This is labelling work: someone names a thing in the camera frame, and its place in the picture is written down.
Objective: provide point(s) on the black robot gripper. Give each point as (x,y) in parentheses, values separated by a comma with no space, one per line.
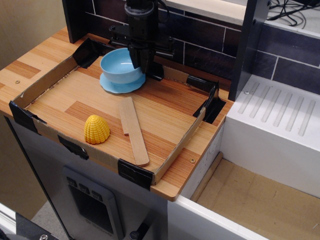
(142,32)

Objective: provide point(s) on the light blue bowl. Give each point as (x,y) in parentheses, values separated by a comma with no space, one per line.
(118,68)

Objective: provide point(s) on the light blue scalloped plate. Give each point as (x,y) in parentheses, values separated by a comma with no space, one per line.
(117,88)

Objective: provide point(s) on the cardboard fence with black tape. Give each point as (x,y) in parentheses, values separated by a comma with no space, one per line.
(58,104)

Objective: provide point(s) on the wooden toy knife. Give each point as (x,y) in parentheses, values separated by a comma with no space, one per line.
(131,128)

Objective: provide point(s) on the yellow toy corn piece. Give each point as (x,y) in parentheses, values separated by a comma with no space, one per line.
(96,130)

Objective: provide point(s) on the toy oven front panel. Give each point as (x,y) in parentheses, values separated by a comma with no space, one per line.
(95,203)

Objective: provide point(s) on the white toy sink unit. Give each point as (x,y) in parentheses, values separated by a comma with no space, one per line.
(260,178)

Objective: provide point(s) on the black post left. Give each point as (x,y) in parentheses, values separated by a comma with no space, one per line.
(74,13)

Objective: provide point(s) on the black post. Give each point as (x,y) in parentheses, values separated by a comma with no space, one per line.
(74,13)
(255,15)

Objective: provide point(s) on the black post right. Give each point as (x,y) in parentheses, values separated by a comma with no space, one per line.
(255,15)

